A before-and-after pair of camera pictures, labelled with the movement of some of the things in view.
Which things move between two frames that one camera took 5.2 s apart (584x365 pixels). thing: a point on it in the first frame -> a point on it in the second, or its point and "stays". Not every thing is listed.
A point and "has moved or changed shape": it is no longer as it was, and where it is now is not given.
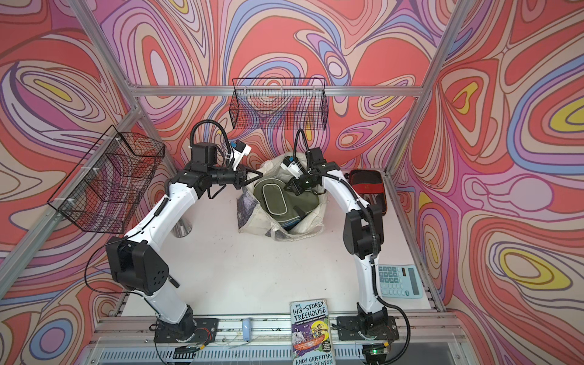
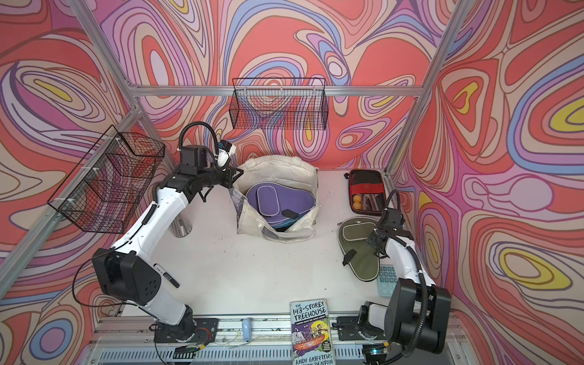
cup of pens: x=182 y=229 stays
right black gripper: x=297 y=188 -> x=373 y=238
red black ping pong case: x=369 y=185 stays
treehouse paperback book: x=311 y=332 stays
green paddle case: x=275 y=200 has moved or changed shape
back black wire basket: x=280 y=103 stays
